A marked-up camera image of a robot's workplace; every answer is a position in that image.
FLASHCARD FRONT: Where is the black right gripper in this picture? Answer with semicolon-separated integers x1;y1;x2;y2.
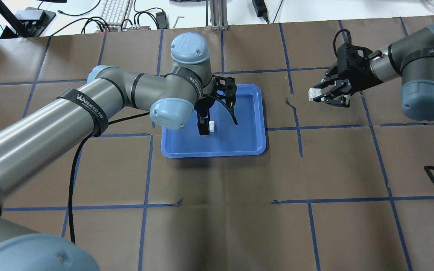
313;43;376;108

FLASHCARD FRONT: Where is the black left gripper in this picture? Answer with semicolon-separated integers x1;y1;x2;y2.
194;75;238;136

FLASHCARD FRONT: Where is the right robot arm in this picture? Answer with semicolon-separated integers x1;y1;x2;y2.
308;23;434;121

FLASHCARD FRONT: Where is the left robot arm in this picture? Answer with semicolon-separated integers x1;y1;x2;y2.
0;32;237;271

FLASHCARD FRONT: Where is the blue plastic tray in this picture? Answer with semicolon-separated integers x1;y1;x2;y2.
160;84;267;158

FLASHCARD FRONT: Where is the brown paper table cover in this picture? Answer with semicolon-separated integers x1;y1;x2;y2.
0;16;434;271

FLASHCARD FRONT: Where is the black power brick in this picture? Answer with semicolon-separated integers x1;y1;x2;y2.
155;11;168;29

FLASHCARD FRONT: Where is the black power adapter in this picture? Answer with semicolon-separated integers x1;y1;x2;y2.
251;0;268;21

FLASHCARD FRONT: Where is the white keyboard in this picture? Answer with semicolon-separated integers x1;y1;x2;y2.
98;0;134;26

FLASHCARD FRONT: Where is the aluminium frame post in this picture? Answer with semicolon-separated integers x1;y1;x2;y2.
209;0;229;31

